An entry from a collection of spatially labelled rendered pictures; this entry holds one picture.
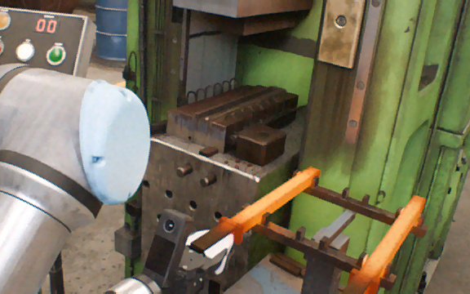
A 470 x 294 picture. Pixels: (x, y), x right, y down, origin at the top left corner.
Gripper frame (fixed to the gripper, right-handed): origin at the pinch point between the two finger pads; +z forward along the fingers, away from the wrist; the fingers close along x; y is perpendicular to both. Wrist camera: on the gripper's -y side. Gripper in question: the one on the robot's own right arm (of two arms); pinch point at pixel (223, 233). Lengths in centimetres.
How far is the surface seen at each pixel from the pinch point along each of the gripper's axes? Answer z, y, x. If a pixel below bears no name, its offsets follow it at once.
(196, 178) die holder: 31.3, 12.2, -31.3
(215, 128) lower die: 37.3, -0.5, -31.0
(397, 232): 21.5, -0.8, 24.1
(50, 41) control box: 25, -15, -84
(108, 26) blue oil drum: 321, 58, -401
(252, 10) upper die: 45, -31, -28
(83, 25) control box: 32, -20, -77
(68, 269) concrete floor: 50, 97, -116
